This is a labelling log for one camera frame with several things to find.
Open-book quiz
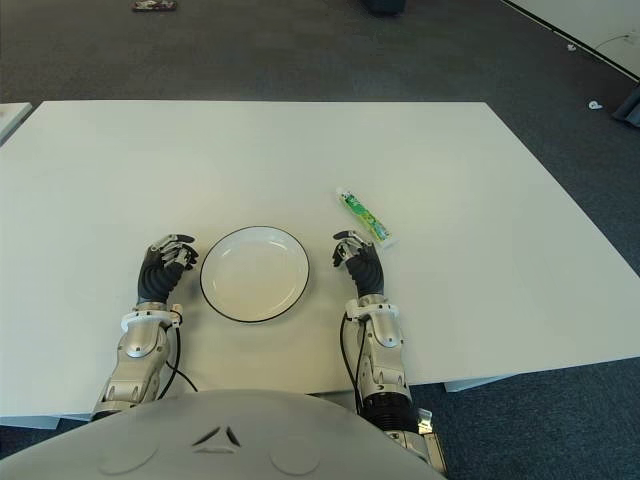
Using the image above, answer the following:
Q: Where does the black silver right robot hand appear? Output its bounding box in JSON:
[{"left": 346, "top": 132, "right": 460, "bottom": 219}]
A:
[{"left": 331, "top": 228, "right": 389, "bottom": 297}]

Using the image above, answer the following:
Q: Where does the white side table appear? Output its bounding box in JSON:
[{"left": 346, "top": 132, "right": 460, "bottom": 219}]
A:
[{"left": 0, "top": 102, "right": 32, "bottom": 146}]

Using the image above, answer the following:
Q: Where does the white board with black edge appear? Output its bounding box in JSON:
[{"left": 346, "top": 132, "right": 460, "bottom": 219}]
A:
[{"left": 499, "top": 0, "right": 640, "bottom": 81}]

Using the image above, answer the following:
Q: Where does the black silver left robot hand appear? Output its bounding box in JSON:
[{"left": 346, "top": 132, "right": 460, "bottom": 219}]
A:
[{"left": 135, "top": 231, "right": 202, "bottom": 305}]

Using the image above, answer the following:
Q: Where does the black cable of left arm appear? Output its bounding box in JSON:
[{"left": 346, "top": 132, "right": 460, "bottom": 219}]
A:
[{"left": 158, "top": 310, "right": 199, "bottom": 401}]

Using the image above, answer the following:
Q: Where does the dark blue grey object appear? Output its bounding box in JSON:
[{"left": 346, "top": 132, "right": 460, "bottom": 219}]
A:
[{"left": 613, "top": 85, "right": 640, "bottom": 127}]

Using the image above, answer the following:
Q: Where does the white plate with black rim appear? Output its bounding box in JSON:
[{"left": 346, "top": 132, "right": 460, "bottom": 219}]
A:
[{"left": 199, "top": 225, "right": 317, "bottom": 322}]

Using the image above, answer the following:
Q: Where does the green white toothpaste tube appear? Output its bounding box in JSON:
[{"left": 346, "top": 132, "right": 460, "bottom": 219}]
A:
[{"left": 335, "top": 185, "right": 401, "bottom": 250}]

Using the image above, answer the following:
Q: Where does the thin wire on white board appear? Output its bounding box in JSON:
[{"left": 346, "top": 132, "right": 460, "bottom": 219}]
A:
[{"left": 594, "top": 33, "right": 632, "bottom": 50}]

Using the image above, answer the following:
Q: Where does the dark object on floor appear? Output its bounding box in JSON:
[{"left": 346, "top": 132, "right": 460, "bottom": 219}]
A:
[{"left": 360, "top": 0, "right": 407, "bottom": 15}]

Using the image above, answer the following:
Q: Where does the grey robot torso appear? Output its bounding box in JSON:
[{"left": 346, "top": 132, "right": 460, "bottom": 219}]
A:
[{"left": 0, "top": 388, "right": 446, "bottom": 480}]

